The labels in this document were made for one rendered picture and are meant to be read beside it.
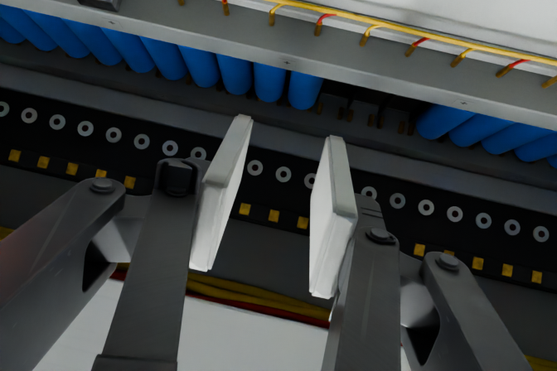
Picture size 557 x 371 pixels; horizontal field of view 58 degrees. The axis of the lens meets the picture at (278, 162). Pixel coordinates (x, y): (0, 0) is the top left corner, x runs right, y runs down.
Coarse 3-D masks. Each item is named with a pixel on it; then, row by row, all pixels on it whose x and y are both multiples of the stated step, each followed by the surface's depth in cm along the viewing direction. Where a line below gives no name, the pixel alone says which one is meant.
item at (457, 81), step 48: (0, 0) 23; (48, 0) 22; (144, 0) 22; (192, 0) 22; (288, 0) 21; (240, 48) 22; (288, 48) 22; (336, 48) 22; (384, 48) 22; (480, 48) 20; (432, 96) 23; (480, 96) 22; (528, 96) 22
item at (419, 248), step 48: (0, 96) 36; (0, 144) 35; (48, 144) 35; (96, 144) 35; (192, 144) 36; (144, 192) 35; (240, 192) 35; (288, 192) 35; (384, 192) 35; (432, 192) 35; (432, 240) 35; (480, 240) 35; (528, 240) 35
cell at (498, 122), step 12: (468, 120) 28; (480, 120) 27; (492, 120) 26; (504, 120) 25; (456, 132) 30; (468, 132) 29; (480, 132) 28; (492, 132) 27; (456, 144) 31; (468, 144) 30
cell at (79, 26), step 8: (72, 24) 26; (80, 24) 26; (88, 24) 26; (80, 32) 26; (88, 32) 27; (96, 32) 27; (80, 40) 28; (88, 40) 27; (96, 40) 28; (104, 40) 28; (88, 48) 29; (96, 48) 29; (104, 48) 29; (112, 48) 30; (96, 56) 30; (104, 56) 30; (112, 56) 30; (120, 56) 31; (104, 64) 31; (112, 64) 31
